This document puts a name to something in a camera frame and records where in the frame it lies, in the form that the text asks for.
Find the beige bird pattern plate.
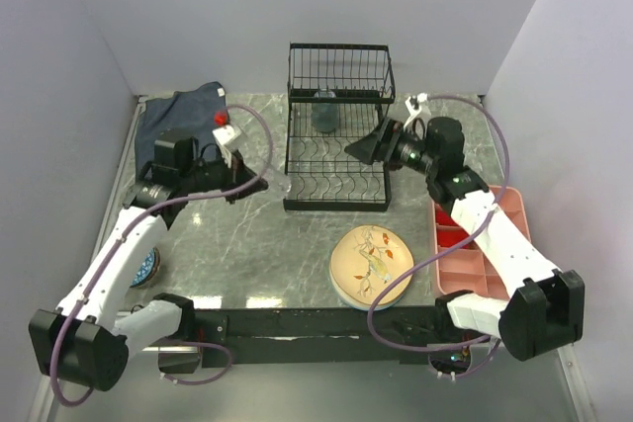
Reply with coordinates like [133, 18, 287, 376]
[329, 225, 414, 279]

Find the blue patterned bowl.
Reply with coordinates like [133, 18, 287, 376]
[130, 247, 160, 289]

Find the light blue plate underneath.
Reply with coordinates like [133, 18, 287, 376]
[328, 264, 411, 311]

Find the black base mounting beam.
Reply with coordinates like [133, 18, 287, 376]
[184, 305, 484, 365]

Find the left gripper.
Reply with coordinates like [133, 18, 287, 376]
[181, 144, 268, 204]

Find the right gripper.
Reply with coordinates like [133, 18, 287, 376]
[344, 116, 438, 177]

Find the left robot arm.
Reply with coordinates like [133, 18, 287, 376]
[29, 126, 268, 406]

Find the black wire dish rack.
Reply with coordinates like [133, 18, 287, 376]
[283, 42, 396, 211]

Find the blue grey ceramic mug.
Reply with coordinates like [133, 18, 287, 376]
[311, 102, 339, 133]

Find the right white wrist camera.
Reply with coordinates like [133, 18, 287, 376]
[404, 93, 431, 132]

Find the pink compartment tray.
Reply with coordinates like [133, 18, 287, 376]
[430, 187, 531, 300]

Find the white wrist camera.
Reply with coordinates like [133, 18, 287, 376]
[213, 112, 245, 167]
[404, 93, 431, 132]

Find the clear glass cup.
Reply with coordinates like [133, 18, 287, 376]
[263, 167, 292, 197]

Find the dark blue cloth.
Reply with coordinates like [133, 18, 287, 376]
[135, 81, 227, 174]

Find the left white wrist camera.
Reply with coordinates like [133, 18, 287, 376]
[213, 112, 245, 167]

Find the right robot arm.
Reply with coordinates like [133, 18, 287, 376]
[345, 117, 586, 361]

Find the red item in tray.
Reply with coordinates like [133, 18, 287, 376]
[434, 208, 469, 248]

